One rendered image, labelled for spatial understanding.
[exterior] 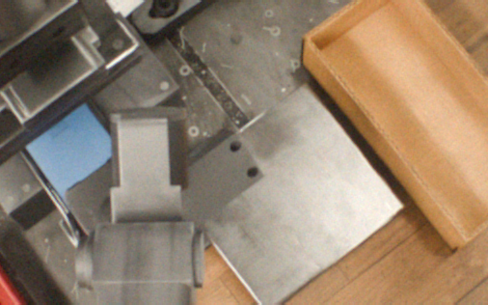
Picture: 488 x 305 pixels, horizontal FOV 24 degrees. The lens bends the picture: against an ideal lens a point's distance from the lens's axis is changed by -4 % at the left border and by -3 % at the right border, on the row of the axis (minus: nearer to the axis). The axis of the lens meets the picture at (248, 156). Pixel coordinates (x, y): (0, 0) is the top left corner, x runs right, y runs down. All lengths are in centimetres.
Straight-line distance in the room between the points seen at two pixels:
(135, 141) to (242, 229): 32
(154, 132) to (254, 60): 38
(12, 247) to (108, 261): 40
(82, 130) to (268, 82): 21
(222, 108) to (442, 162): 23
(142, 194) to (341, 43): 42
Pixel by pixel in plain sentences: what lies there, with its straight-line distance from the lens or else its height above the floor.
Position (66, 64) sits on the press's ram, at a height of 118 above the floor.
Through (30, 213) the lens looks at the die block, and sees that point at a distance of 111.
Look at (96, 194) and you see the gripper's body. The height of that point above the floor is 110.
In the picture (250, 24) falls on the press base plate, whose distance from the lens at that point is 119.
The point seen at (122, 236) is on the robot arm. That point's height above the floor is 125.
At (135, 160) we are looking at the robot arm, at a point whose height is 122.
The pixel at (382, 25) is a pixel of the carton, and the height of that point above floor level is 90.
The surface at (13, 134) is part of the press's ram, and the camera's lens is 92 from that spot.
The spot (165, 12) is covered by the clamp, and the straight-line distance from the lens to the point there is 111.
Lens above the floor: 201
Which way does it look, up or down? 75 degrees down
